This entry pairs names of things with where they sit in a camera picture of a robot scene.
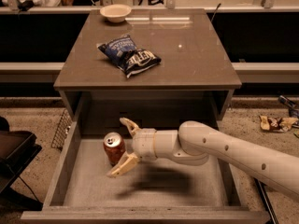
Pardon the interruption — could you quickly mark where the red coke can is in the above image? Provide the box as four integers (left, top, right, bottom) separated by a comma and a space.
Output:
103, 133, 125, 166

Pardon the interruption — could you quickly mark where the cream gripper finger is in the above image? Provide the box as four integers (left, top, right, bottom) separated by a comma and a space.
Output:
107, 152, 140, 178
120, 118, 140, 137

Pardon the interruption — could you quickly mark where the wire mesh basket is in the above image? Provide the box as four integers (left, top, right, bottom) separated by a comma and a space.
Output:
51, 109, 72, 150

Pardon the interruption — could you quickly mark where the grey cabinet with counter top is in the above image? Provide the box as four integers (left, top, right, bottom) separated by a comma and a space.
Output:
54, 9, 241, 137

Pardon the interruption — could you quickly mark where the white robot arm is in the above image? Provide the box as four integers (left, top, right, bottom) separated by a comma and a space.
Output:
107, 118, 299, 201

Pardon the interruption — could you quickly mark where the black tray stand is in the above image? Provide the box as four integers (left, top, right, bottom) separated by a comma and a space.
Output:
0, 117, 43, 211

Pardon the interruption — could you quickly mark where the white bowl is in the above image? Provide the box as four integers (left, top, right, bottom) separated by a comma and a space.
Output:
100, 4, 132, 23

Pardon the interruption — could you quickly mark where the blue kettle chips bag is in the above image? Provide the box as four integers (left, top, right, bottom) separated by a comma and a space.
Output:
97, 35, 162, 78

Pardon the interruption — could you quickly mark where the black bar on floor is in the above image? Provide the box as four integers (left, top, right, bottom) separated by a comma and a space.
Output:
254, 179, 278, 224

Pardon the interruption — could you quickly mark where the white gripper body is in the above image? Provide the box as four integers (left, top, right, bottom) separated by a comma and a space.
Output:
132, 129, 157, 161

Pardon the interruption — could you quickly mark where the brown snack wrapper on floor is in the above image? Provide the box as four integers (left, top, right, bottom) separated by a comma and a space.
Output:
260, 116, 298, 133

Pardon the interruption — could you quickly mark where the open grey top drawer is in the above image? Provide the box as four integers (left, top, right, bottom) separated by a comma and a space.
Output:
21, 91, 271, 224

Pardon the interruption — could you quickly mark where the dark blue packet on floor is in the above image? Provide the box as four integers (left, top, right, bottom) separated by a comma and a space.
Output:
278, 95, 299, 118

